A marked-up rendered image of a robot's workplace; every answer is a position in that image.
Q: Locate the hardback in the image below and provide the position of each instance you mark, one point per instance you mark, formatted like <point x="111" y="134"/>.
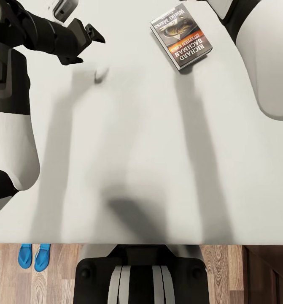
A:
<point x="180" y="36"/>

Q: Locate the bed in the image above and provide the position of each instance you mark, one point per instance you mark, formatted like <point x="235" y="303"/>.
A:
<point x="133" y="151"/>

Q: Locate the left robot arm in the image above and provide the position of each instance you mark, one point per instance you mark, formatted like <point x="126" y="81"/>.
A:
<point x="19" y="162"/>

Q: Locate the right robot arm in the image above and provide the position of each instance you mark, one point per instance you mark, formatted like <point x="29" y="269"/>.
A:
<point x="256" y="28"/>

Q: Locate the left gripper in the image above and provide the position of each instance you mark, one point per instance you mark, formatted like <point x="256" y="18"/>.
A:
<point x="71" y="41"/>

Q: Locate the sandal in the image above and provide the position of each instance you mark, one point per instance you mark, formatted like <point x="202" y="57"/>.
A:
<point x="25" y="256"/>
<point x="42" y="259"/>

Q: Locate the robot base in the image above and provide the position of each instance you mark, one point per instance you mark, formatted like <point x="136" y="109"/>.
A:
<point x="184" y="261"/>

